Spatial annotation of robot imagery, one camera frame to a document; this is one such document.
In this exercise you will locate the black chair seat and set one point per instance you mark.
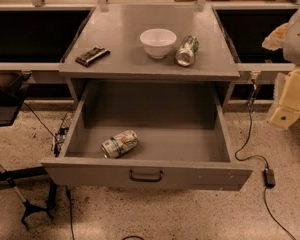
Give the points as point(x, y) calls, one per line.
point(13, 89)

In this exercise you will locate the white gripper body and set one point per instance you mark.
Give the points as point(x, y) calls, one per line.
point(298, 39)

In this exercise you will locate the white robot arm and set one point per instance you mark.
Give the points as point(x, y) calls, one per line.
point(276, 39)

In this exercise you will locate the black tripod stand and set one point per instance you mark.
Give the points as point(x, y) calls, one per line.
point(29, 208)

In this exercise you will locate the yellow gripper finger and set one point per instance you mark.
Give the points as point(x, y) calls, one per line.
point(285, 110)

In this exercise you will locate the green silver soda can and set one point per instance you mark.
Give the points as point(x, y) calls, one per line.
point(185, 55)

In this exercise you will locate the green 7up can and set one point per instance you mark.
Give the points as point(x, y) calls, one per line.
point(120, 144)

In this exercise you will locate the white bowl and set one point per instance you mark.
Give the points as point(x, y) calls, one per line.
point(158, 42)

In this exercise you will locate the black power adapter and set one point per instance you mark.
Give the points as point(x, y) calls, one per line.
point(269, 178)

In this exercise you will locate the black snack bar packet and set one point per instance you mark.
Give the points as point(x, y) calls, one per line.
point(89, 57)

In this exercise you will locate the grey counter cabinet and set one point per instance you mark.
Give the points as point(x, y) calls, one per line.
point(118, 28)

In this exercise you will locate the black drawer handle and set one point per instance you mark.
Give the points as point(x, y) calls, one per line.
point(146, 178)

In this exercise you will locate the power strip on floor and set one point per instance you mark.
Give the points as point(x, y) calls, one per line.
point(59, 139)

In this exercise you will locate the grey open top drawer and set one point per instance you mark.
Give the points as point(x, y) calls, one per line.
point(181, 131)

